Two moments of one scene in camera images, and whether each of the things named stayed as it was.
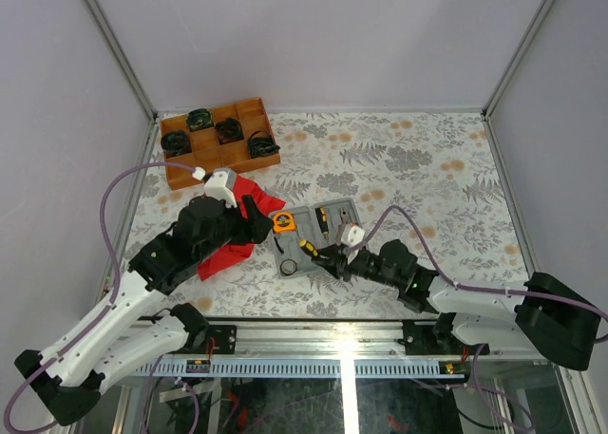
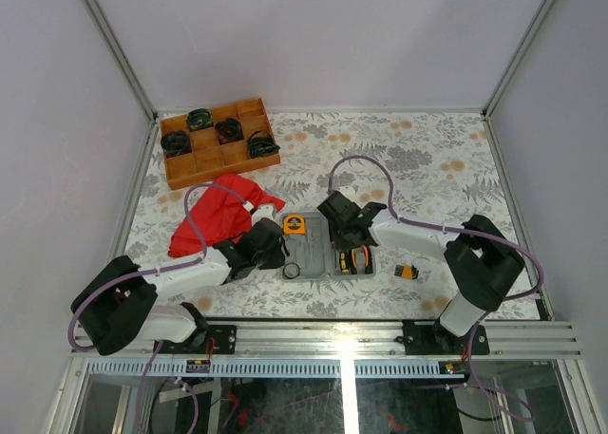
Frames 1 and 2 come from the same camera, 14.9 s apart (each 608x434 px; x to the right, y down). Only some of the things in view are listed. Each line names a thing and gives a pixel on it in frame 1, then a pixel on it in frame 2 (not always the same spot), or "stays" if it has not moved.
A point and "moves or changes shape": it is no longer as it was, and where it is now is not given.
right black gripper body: x=365 y=265 -> x=341 y=241
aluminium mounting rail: x=319 y=340 stays
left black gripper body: x=235 y=230 -> x=275 y=260
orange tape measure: x=283 y=221 moves or changes shape
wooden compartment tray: x=237 y=136 stays
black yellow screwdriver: x=309 y=248 moves or changes shape
